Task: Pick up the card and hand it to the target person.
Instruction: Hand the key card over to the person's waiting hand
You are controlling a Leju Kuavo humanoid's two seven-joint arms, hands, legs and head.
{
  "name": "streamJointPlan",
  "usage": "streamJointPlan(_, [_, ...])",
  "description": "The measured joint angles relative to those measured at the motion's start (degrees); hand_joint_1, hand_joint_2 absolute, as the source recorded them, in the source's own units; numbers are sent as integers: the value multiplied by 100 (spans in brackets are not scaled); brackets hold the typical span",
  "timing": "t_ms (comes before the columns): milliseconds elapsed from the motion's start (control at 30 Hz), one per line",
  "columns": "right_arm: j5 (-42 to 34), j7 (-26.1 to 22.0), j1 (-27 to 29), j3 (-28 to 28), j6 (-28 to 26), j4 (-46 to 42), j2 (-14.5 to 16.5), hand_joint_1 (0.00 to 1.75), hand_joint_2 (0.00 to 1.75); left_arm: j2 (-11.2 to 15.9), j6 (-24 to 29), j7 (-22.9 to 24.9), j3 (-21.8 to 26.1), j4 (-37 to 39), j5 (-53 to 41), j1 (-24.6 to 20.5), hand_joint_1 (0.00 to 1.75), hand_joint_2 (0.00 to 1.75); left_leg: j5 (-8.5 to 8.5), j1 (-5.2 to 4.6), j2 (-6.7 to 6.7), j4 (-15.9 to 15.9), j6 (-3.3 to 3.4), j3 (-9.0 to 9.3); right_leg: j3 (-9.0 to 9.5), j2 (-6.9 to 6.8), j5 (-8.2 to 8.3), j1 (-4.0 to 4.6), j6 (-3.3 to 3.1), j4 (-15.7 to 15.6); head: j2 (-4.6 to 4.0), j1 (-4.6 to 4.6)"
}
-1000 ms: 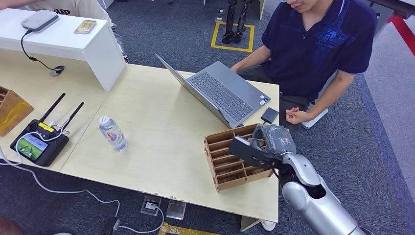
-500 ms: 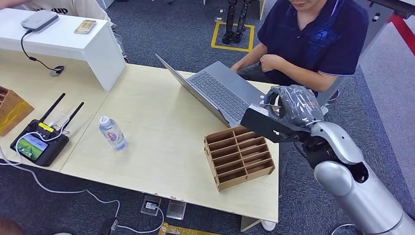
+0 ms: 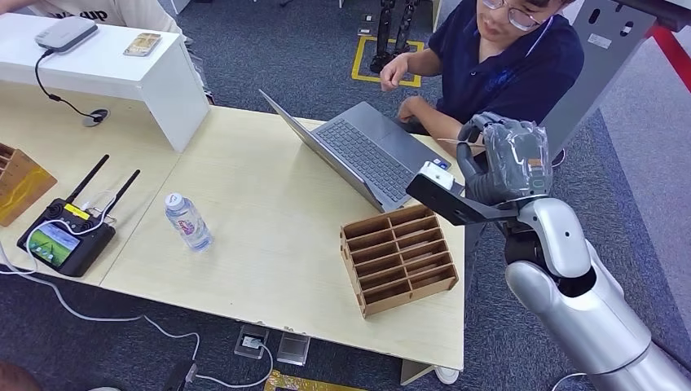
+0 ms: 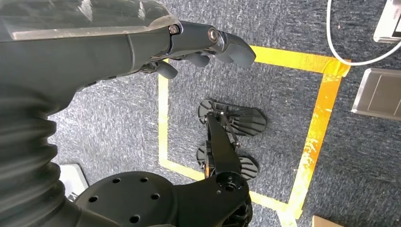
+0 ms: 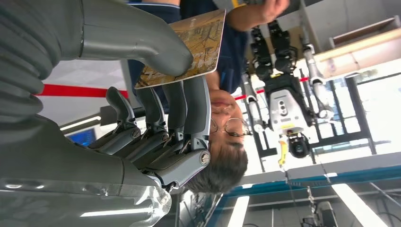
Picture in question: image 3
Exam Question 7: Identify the person's right hand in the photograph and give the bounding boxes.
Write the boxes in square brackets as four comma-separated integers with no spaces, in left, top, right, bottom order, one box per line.
[379,52,412,93]

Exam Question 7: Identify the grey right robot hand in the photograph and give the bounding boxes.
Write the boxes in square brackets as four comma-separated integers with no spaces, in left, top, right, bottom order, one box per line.
[456,112,554,206]

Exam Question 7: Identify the person's left hand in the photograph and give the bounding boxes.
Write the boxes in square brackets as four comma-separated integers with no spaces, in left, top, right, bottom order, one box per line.
[398,95,432,125]

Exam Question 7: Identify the person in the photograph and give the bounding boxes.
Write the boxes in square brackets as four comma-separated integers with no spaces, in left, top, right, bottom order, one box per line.
[0,0,187,44]
[379,0,586,160]

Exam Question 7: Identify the wooden slotted card rack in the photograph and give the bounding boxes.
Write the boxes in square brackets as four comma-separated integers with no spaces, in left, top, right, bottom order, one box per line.
[339,204,460,319]

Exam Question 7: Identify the wooden card holder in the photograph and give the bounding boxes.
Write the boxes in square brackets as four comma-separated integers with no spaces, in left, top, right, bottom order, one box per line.
[0,143,59,228]

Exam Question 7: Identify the black robot legs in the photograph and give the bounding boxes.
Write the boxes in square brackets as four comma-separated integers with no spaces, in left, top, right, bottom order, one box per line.
[369,0,420,74]

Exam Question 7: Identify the grey laptop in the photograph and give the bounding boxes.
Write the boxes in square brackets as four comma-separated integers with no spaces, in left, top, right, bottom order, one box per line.
[257,89,452,214]

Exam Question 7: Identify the grey metal stand panel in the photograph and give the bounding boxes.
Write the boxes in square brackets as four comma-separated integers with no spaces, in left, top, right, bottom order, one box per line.
[539,0,691,157]

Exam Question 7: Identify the eyeglasses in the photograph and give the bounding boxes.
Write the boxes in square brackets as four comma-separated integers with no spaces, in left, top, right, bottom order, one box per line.
[481,0,543,33]

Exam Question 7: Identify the red bar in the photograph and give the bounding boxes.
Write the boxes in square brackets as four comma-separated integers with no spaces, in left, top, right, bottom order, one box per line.
[645,24,691,94]

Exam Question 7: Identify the wooden table leg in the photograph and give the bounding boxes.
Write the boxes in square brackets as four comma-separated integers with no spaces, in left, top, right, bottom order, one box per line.
[399,358,436,388]

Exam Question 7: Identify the clear plastic water bottle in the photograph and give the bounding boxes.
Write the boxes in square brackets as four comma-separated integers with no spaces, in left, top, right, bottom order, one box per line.
[164,192,214,253]

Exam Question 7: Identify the gold patterned phone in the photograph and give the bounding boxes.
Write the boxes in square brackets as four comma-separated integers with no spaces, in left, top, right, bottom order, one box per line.
[122,32,163,59]

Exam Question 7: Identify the metal floor socket lid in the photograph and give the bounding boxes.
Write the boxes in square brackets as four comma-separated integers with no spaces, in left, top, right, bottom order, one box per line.
[276,332,312,367]

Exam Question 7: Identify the white desk riser shelf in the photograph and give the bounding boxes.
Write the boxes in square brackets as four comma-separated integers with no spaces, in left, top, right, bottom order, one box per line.
[0,13,210,154]

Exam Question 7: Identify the yellow floor tape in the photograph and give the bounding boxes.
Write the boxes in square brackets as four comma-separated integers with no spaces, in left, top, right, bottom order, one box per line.
[263,370,368,391]

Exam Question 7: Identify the floor socket box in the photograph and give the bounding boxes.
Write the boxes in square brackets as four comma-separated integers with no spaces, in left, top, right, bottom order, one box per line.
[234,323,270,361]

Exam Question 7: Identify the grey router box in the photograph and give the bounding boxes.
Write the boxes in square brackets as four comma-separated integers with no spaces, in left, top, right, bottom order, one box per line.
[34,15,99,54]

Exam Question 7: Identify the black remote controller with screen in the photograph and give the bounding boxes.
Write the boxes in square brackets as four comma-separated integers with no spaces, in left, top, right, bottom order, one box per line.
[15,154,142,279]

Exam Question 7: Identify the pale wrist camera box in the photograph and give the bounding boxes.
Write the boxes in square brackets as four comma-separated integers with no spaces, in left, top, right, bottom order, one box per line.
[418,160,456,191]

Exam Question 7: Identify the black camera bracket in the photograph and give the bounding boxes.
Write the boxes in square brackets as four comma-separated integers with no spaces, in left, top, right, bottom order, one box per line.
[405,172,519,228]

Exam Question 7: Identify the white lanyard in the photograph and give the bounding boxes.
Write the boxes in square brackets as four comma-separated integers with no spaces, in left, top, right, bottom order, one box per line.
[526,15,556,58]

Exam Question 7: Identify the white plug cable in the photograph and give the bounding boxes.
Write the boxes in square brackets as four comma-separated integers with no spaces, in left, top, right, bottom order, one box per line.
[195,340,275,389]

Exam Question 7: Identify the grey round cable grommet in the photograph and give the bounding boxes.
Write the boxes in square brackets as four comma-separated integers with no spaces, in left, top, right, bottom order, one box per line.
[82,108,111,129]

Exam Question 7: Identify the black cable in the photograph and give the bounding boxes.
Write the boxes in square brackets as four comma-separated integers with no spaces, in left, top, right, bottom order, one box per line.
[33,48,103,121]

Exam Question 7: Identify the long white cable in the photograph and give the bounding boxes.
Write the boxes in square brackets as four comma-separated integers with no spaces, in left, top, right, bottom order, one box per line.
[0,188,202,379]

